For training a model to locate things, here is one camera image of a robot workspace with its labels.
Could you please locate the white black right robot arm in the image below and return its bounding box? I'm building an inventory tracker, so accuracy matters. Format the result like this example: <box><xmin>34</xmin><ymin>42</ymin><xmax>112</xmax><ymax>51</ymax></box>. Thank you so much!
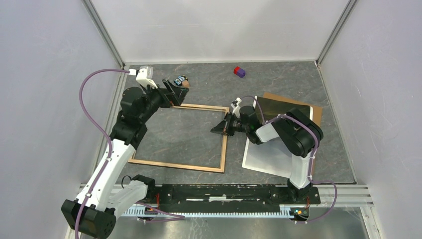
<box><xmin>211</xmin><ymin>106</ymin><xmax>323</xmax><ymax>203</ymax></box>

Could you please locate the landscape photo print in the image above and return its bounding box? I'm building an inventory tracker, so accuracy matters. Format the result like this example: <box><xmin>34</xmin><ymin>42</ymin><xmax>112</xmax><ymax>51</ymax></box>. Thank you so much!
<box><xmin>242</xmin><ymin>96</ymin><xmax>314</xmax><ymax>178</ymax></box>

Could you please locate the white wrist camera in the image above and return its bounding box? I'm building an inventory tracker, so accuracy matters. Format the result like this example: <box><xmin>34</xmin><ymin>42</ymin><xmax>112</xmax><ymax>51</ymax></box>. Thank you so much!
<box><xmin>128</xmin><ymin>66</ymin><xmax>158</xmax><ymax>89</ymax></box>
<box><xmin>230</xmin><ymin>97</ymin><xmax>242</xmax><ymax>118</ymax></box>

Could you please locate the brown cardboard backing board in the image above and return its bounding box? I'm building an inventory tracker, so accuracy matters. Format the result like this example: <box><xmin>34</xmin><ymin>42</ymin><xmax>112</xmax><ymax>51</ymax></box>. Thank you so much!
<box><xmin>258</xmin><ymin>93</ymin><xmax>322</xmax><ymax>177</ymax></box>

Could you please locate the blue owl toy block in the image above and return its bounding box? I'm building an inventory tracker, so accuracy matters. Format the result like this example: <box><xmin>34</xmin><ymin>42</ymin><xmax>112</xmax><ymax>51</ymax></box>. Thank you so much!
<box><xmin>174</xmin><ymin>75</ymin><xmax>188</xmax><ymax>87</ymax></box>

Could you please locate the red purple block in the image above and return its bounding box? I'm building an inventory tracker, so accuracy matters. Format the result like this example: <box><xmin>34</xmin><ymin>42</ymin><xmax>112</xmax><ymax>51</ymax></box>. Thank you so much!
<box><xmin>233</xmin><ymin>66</ymin><xmax>246</xmax><ymax>78</ymax></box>

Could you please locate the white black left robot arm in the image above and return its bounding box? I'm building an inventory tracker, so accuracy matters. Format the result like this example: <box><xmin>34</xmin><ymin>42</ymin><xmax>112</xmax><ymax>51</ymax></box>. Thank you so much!
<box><xmin>61</xmin><ymin>80</ymin><xmax>189</xmax><ymax>239</ymax></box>

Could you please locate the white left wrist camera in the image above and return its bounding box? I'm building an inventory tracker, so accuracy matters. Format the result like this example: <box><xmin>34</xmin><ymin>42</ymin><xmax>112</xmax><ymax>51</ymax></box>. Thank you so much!
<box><xmin>128</xmin><ymin>66</ymin><xmax>158</xmax><ymax>89</ymax></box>

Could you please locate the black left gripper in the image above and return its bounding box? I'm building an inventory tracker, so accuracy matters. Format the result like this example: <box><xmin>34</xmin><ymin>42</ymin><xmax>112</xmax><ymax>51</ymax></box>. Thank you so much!
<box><xmin>138</xmin><ymin>79</ymin><xmax>189</xmax><ymax>122</ymax></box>

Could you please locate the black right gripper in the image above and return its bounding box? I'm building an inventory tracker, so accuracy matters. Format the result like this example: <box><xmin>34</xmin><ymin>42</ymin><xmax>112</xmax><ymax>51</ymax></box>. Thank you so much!
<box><xmin>211</xmin><ymin>112</ymin><xmax>249</xmax><ymax>136</ymax></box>

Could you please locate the white cable chain strip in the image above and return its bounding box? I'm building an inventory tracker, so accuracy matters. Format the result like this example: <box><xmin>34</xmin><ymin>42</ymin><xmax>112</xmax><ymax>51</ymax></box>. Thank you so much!
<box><xmin>121</xmin><ymin>205</ymin><xmax>294</xmax><ymax>219</ymax></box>

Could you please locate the small wooden cube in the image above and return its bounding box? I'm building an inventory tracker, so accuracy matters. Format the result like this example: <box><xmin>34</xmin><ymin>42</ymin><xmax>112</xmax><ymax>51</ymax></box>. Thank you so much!
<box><xmin>182</xmin><ymin>79</ymin><xmax>190</xmax><ymax>88</ymax></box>

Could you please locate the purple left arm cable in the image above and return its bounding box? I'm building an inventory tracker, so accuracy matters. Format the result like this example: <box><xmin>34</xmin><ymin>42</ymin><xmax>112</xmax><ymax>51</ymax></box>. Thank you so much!
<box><xmin>74</xmin><ymin>68</ymin><xmax>132</xmax><ymax>239</ymax></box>

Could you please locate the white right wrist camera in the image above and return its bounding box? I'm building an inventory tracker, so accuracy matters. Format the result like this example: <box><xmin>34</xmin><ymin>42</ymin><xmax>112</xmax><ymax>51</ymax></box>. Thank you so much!
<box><xmin>230</xmin><ymin>97</ymin><xmax>242</xmax><ymax>118</ymax></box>

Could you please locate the wooden picture frame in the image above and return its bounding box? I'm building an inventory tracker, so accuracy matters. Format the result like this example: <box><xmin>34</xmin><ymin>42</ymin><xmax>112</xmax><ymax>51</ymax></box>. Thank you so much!
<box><xmin>128</xmin><ymin>104</ymin><xmax>229</xmax><ymax>173</ymax></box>

